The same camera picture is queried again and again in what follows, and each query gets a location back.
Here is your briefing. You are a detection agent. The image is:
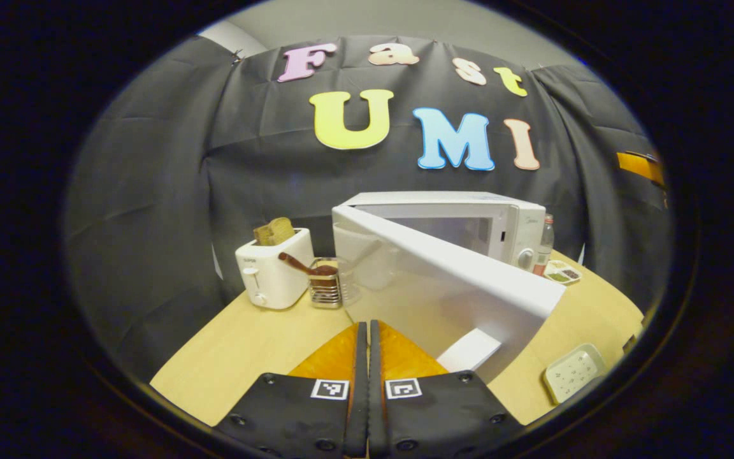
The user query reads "metal wire utensil holder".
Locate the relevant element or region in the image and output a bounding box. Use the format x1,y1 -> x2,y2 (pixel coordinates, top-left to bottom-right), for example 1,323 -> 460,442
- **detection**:
308,257 -> 343,310

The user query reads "white toaster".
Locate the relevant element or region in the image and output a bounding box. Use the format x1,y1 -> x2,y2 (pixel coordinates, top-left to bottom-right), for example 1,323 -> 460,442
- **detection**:
235,228 -> 315,310

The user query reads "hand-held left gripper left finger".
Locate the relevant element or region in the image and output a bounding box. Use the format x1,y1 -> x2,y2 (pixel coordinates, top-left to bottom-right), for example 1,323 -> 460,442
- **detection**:
214,321 -> 368,458

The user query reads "brown wooden spoon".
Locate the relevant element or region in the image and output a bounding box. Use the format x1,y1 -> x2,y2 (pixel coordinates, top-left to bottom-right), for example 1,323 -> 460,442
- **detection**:
278,252 -> 339,279

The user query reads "glass bottle with red label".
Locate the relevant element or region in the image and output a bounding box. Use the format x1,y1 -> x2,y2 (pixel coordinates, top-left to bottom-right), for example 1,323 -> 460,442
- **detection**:
533,214 -> 556,277

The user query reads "white divided dish with grains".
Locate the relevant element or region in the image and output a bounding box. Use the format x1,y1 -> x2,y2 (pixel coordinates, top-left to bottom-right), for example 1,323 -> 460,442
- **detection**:
544,259 -> 582,286

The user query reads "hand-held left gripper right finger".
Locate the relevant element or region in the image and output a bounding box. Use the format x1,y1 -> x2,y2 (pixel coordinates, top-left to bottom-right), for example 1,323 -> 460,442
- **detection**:
367,321 -> 524,458

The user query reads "black backdrop cloth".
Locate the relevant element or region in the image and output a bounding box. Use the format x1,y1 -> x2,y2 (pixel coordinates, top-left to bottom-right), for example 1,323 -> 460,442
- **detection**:
64,35 -> 670,383

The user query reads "white microwave oven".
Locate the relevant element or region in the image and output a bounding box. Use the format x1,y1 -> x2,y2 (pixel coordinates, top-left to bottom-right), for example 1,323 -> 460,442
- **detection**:
332,191 -> 566,383

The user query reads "bread slice in toaster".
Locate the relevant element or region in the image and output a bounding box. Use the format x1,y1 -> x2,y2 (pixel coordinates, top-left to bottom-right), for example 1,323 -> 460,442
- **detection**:
253,217 -> 296,247

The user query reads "white dotted flat tray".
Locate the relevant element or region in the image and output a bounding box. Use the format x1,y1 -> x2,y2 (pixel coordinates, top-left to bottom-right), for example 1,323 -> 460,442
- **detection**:
543,343 -> 607,404

